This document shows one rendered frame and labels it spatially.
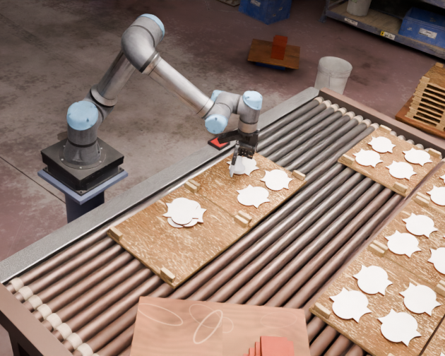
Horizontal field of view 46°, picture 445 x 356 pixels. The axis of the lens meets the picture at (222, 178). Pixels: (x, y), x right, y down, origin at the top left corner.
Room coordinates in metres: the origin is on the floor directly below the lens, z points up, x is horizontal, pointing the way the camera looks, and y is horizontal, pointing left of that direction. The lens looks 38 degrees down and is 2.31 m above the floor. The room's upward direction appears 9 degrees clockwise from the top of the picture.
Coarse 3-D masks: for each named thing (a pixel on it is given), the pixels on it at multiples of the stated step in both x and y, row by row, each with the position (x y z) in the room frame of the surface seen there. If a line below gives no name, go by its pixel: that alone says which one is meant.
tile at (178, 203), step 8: (176, 200) 1.52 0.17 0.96; (184, 200) 1.53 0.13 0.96; (168, 208) 1.47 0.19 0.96; (176, 208) 1.47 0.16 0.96; (184, 208) 1.48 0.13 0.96; (192, 208) 1.49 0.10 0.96; (168, 216) 1.42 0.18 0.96; (176, 216) 1.43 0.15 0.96; (184, 216) 1.44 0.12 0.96; (192, 216) 1.44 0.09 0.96; (184, 224) 1.40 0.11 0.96
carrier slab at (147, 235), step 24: (144, 216) 1.43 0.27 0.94; (216, 216) 1.49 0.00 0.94; (120, 240) 1.29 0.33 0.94; (144, 240) 1.31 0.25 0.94; (168, 240) 1.33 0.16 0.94; (192, 240) 1.34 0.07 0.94; (216, 240) 1.36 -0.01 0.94; (144, 264) 1.21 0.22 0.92; (168, 264) 1.21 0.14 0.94; (192, 264) 1.23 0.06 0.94
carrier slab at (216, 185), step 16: (224, 160) 1.86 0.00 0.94; (256, 160) 1.90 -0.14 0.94; (208, 176) 1.73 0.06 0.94; (224, 176) 1.75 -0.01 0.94; (240, 176) 1.77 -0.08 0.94; (256, 176) 1.78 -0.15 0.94; (288, 176) 1.82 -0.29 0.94; (208, 192) 1.63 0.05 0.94; (224, 192) 1.64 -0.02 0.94; (272, 192) 1.69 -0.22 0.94; (288, 192) 1.71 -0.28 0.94; (224, 208) 1.54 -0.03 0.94; (240, 208) 1.56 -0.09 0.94; (272, 208) 1.59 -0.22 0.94
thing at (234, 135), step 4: (228, 132) 1.78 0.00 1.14; (232, 132) 1.76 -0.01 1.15; (236, 132) 1.75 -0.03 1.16; (220, 136) 1.75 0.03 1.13; (224, 136) 1.75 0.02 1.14; (228, 136) 1.74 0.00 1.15; (232, 136) 1.74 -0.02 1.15; (236, 136) 1.73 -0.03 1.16; (240, 136) 1.73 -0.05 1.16; (220, 140) 1.74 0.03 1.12; (224, 140) 1.74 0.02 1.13; (228, 140) 1.74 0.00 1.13; (232, 140) 1.74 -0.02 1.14
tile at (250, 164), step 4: (244, 160) 1.87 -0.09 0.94; (248, 160) 1.88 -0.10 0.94; (252, 160) 1.88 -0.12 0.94; (228, 164) 1.83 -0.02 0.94; (244, 164) 1.85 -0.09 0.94; (248, 164) 1.85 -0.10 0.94; (252, 164) 1.85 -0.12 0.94; (248, 168) 1.82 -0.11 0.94; (252, 168) 1.82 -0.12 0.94; (256, 168) 1.83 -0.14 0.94; (236, 172) 1.78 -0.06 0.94; (240, 172) 1.78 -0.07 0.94; (244, 172) 1.78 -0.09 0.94; (248, 172) 1.79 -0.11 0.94; (248, 176) 1.77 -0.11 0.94
